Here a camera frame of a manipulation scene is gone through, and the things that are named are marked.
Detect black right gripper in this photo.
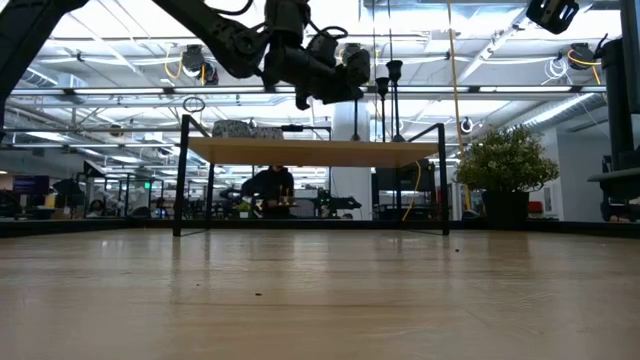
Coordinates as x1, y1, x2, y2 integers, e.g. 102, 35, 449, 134
525, 0, 581, 35

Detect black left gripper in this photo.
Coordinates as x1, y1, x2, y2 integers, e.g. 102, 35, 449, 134
263, 29, 372, 111

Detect pink white patterned bowl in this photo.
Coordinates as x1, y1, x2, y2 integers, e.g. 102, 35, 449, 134
251, 126, 285, 141

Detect black and white patterned cloth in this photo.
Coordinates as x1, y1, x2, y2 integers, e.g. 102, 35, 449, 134
211, 119, 254, 140

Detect wooden shelf black metal legs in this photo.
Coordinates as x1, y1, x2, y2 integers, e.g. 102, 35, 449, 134
171, 114, 451, 238

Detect white square pillar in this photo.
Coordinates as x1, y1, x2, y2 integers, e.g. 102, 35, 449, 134
331, 102, 375, 222

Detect black cabinet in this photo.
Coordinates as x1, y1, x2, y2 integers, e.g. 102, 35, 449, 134
373, 167, 437, 222

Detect person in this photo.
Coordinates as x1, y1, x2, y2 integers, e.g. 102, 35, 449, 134
84, 198, 105, 220
240, 165, 297, 220

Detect potted plant white flowers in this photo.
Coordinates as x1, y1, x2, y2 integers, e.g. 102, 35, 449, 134
452, 124, 561, 225

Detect purple lit monitor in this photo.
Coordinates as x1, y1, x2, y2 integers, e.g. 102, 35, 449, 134
13, 175, 51, 197

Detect black ceiling cable reel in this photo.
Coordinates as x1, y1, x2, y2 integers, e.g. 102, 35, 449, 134
179, 43, 220, 87
566, 42, 602, 86

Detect curved yellow cable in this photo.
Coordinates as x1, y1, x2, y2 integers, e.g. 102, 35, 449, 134
401, 159, 424, 222

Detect silver ventilation duct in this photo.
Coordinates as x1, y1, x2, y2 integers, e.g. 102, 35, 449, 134
0, 52, 61, 89

